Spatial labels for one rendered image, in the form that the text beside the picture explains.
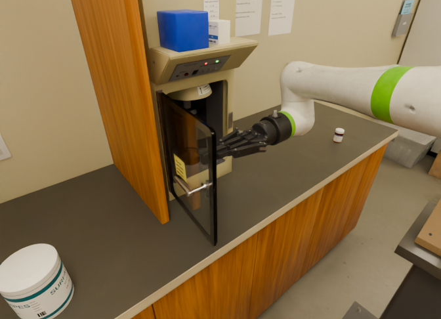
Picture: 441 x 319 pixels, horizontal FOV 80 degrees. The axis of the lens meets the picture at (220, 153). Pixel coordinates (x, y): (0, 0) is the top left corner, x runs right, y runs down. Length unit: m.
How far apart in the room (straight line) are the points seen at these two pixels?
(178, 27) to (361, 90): 0.45
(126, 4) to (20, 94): 0.65
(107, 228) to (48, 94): 0.56
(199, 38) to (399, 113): 0.50
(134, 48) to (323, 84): 0.47
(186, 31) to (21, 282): 0.71
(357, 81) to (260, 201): 0.59
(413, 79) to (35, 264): 0.90
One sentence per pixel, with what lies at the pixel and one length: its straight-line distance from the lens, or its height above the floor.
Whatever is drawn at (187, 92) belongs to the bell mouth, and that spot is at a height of 1.34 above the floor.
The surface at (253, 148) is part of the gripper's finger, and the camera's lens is 0.72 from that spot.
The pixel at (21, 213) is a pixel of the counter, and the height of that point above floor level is 0.94.
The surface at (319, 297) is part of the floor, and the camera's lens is 1.99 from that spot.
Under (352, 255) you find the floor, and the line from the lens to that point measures 2.28.
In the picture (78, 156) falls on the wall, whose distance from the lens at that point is 1.34.
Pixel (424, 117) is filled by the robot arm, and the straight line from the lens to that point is 0.58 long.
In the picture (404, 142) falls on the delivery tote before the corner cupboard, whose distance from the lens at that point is 3.38.
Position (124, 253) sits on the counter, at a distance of 0.95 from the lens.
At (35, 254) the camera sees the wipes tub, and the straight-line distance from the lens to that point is 0.85.
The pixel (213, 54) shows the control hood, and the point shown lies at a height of 1.49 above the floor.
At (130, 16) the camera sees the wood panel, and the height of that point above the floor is 1.60.
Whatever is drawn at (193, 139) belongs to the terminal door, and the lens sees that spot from 0.68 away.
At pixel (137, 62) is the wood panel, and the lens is 0.71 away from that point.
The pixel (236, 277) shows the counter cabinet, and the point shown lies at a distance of 1.20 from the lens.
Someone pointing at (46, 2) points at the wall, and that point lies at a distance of 1.18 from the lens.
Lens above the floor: 1.66
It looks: 32 degrees down
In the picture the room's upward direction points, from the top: straight up
